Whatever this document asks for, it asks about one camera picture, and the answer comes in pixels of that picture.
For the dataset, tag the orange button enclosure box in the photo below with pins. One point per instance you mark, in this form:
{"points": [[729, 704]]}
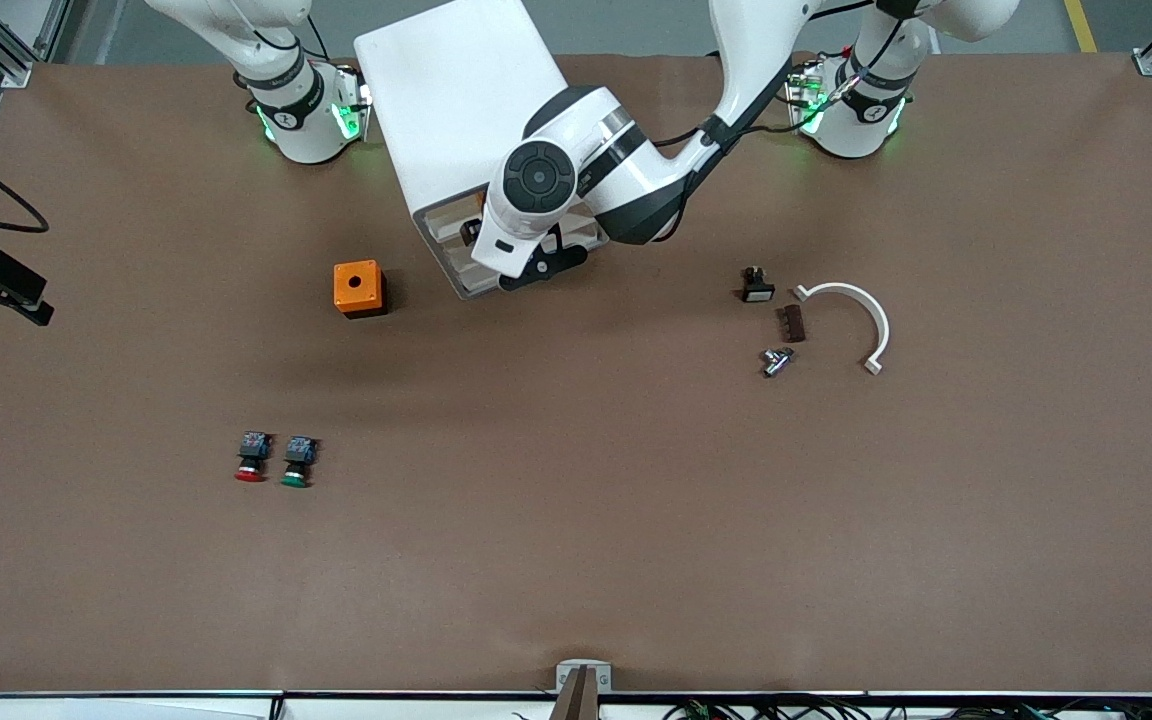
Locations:
{"points": [[356, 285]]}

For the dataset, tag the small black switch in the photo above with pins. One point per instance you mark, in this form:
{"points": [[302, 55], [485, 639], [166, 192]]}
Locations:
{"points": [[758, 290]]}

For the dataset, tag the small brown block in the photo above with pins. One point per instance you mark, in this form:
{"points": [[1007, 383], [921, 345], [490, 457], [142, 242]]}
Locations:
{"points": [[794, 323]]}

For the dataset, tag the white curved plastic bracket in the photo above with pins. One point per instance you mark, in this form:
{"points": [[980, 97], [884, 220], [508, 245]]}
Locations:
{"points": [[882, 328]]}

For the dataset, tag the green mushroom push button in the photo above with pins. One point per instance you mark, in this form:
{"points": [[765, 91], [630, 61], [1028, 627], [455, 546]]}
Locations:
{"points": [[299, 455]]}

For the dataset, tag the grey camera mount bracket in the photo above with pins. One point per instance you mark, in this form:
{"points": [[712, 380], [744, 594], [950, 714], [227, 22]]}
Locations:
{"points": [[583, 675]]}

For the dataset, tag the red mushroom push button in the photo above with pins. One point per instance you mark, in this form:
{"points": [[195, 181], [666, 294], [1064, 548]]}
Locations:
{"points": [[253, 450]]}

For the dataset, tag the white drawer cabinet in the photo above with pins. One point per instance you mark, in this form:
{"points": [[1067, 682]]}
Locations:
{"points": [[446, 100]]}

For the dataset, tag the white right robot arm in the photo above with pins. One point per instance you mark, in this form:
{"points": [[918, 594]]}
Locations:
{"points": [[306, 120]]}

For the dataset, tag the small metal fitting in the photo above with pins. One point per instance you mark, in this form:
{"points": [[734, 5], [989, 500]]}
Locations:
{"points": [[776, 362]]}

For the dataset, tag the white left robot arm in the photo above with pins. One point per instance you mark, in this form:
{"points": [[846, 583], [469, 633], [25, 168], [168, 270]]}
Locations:
{"points": [[626, 170]]}

